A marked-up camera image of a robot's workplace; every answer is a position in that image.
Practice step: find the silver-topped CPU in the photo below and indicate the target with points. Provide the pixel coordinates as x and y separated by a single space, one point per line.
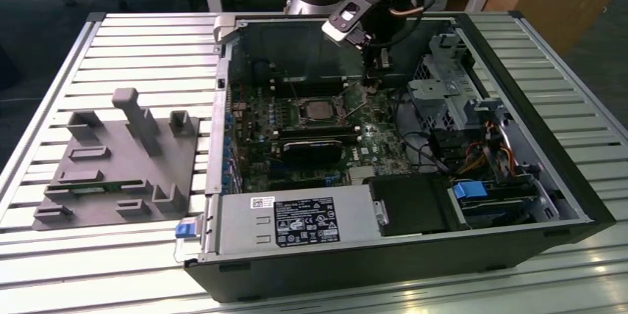
317 111

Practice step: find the green motherboard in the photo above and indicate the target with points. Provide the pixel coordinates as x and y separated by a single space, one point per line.
382 141

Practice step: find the black PC case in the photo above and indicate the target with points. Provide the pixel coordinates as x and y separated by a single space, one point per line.
342 281

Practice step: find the blue case latch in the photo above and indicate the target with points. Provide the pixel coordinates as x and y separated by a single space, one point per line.
185 228

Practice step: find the wooden cabinet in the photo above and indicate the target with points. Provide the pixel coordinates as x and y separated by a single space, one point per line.
564 1

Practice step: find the silver metal drive cage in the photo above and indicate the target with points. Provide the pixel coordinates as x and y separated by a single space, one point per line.
444 88

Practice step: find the hard disk in blue carrier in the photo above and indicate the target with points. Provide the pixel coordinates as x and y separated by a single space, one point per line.
468 190

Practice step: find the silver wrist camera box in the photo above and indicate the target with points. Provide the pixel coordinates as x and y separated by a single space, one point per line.
342 23

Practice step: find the black plastic bay shroud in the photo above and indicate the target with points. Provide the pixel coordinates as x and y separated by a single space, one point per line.
412 203

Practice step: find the grey parts rack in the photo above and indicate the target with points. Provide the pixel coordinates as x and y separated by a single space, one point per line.
122 167

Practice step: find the black graphics card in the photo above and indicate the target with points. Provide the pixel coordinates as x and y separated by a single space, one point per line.
313 152

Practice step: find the CPU socket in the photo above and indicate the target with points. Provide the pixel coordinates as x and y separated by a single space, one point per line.
342 117

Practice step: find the grey power supply unit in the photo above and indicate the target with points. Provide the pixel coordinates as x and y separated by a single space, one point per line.
234 225

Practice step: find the silver chipset heatsink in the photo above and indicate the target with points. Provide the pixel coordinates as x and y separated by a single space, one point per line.
362 175

